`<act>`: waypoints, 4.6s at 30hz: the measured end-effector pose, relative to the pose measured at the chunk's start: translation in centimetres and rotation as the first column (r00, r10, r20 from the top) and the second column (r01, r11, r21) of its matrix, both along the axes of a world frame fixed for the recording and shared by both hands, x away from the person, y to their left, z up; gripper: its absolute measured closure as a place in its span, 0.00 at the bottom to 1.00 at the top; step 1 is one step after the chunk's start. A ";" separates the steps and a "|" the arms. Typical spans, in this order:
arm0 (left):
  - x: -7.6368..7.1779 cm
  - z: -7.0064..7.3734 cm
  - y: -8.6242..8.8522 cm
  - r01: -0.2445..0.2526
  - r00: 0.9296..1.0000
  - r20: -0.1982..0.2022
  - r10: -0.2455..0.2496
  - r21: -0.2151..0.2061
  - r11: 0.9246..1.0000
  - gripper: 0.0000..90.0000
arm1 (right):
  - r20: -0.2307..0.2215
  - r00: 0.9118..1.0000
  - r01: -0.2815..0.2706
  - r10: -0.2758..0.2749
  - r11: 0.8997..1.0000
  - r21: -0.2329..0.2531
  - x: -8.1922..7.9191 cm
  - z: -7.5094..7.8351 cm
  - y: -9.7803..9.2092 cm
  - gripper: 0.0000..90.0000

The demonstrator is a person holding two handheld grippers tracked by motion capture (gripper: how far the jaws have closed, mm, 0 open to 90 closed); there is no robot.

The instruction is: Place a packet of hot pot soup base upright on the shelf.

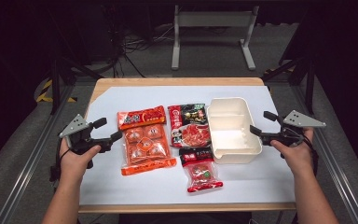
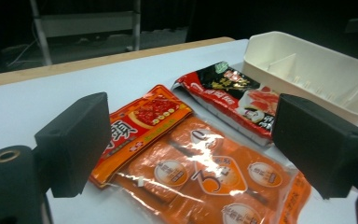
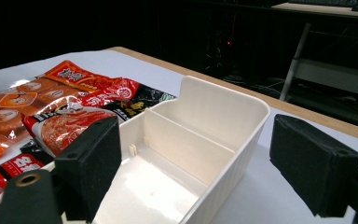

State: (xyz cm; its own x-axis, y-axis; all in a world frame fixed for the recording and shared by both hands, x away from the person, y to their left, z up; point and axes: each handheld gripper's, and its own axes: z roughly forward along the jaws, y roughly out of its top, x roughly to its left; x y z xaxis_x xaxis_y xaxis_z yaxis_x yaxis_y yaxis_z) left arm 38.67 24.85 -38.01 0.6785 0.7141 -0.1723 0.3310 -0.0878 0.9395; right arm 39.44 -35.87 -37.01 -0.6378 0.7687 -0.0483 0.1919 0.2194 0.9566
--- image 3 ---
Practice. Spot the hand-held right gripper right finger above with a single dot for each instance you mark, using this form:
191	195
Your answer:
313	168

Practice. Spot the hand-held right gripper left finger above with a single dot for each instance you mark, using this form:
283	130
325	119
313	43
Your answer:
88	168

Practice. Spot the white and red food packet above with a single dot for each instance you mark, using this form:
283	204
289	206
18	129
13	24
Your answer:
65	127

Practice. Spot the red seasoning packet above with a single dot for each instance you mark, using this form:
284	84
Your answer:
121	90

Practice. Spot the black seasoning packet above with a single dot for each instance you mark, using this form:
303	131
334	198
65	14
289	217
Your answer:
149	93

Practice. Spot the large orange seasoning packet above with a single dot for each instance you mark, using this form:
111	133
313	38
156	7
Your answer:
15	102

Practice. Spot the white divided storage box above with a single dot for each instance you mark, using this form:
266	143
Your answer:
199	124

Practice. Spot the small red clear-window packet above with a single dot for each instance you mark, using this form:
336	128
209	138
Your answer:
18	166

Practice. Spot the white metal stand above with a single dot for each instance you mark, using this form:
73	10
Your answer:
332	76

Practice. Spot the white table sheet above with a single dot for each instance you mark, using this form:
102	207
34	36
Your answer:
130	65

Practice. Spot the light wooden desk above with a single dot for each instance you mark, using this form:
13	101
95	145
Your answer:
317	10

